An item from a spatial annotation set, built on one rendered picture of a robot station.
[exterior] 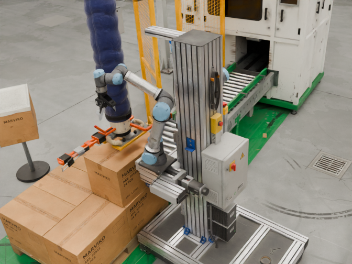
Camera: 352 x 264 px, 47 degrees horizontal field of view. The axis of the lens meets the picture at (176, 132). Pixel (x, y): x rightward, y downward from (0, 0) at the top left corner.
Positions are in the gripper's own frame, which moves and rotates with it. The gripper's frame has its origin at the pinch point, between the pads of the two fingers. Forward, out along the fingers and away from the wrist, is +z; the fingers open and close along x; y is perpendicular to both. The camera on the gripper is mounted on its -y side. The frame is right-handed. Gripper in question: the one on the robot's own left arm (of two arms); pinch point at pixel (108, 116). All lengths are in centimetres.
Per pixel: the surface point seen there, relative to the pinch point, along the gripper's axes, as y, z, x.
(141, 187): 8, 93, -29
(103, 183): 28, 78, -3
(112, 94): 22.5, 0.0, -25.1
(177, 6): 85, -18, -187
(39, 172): 180, 149, -22
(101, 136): 25.5, 32.2, -9.3
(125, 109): 18.4, 16.5, -33.1
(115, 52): 18.0, -34.0, -31.1
